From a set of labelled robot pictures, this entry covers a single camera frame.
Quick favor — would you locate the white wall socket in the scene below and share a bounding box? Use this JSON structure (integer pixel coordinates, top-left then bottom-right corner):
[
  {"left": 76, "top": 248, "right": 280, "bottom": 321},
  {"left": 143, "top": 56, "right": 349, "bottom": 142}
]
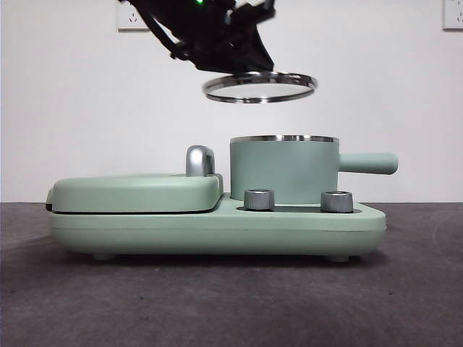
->
[
  {"left": 116, "top": 0, "right": 151, "bottom": 32},
  {"left": 443, "top": 0, "right": 463, "bottom": 31}
]

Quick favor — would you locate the silver control knob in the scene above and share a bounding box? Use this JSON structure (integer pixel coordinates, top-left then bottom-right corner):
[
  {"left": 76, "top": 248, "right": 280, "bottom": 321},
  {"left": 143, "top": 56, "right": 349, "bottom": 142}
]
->
[
  {"left": 320, "top": 190, "right": 354, "bottom": 213},
  {"left": 244, "top": 188, "right": 276, "bottom": 211}
]

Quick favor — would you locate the glass pot lid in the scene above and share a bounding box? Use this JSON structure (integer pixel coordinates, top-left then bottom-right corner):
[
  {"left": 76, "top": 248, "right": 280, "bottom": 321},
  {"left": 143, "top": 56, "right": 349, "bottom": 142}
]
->
[{"left": 202, "top": 70, "right": 319, "bottom": 105}]

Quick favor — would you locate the green pot with side handle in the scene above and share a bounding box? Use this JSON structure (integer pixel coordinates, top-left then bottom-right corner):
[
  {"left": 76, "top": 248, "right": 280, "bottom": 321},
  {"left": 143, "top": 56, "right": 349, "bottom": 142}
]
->
[{"left": 229, "top": 134, "right": 399, "bottom": 205}]

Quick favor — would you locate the green griddle lid, silver handle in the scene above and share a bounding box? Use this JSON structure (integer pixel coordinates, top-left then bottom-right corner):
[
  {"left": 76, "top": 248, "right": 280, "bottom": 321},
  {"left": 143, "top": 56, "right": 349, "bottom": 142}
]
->
[{"left": 45, "top": 145, "right": 225, "bottom": 216}]

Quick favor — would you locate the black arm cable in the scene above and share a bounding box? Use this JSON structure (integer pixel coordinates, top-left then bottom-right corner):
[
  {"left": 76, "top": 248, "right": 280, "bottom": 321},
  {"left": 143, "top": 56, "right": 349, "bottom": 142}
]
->
[{"left": 122, "top": 0, "right": 177, "bottom": 55}]

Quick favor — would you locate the green breakfast machine base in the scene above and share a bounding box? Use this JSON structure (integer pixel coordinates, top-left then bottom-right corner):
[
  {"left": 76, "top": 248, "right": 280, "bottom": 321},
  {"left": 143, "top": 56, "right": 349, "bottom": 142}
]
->
[{"left": 48, "top": 193, "right": 388, "bottom": 262}]

